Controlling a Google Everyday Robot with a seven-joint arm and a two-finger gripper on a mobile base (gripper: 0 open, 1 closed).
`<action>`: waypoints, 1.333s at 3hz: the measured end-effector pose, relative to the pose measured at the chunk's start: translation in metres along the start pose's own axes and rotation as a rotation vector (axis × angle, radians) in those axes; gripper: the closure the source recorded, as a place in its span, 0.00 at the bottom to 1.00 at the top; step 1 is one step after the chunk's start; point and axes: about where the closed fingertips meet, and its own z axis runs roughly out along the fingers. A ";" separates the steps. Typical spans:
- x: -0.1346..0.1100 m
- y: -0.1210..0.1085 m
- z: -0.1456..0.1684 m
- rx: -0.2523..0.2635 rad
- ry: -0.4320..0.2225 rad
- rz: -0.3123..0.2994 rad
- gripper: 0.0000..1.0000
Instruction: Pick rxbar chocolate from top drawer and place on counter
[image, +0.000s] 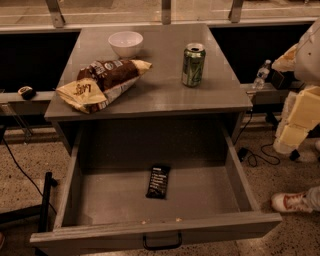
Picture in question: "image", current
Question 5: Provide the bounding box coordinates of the small black yellow device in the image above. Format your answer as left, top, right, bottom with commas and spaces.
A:
18, 86, 36, 100

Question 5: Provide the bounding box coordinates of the white ceramic bowl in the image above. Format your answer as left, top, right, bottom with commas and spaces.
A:
108, 31, 144, 58

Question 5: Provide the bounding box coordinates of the white red sneaker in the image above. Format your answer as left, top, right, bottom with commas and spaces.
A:
271, 192, 313, 213

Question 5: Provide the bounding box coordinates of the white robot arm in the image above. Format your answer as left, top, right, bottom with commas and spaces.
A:
272, 19, 320, 154

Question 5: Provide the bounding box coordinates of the black metal stand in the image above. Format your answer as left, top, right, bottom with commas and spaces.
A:
0, 172, 58, 233

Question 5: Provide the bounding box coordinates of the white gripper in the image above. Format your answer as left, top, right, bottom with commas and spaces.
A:
271, 43, 320, 155

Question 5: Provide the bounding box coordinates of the black drawer handle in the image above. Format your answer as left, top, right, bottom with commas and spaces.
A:
143, 232, 182, 251

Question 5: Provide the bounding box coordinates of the black cable on floor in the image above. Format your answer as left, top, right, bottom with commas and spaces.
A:
1, 136, 58, 214

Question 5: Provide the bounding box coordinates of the clear plastic water bottle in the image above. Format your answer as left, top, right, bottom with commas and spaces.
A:
253, 60, 271, 90

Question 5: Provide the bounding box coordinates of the small black box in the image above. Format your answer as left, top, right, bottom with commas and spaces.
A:
271, 71, 291, 90

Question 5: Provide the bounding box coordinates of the brown yellow chip bag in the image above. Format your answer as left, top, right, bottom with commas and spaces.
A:
56, 59, 152, 114

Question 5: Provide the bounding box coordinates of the black power adapter cable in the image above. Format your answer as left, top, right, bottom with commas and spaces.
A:
233, 113, 282, 168

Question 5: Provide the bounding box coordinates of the open grey top drawer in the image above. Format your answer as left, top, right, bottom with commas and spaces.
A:
30, 124, 282, 256

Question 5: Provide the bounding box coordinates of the grey cabinet counter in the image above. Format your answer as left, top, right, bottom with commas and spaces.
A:
45, 24, 252, 150

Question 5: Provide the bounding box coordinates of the green soda can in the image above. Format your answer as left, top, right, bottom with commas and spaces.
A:
181, 43, 206, 87

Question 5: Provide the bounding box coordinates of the black rxbar chocolate bar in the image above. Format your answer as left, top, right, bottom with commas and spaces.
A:
146, 165, 171, 199

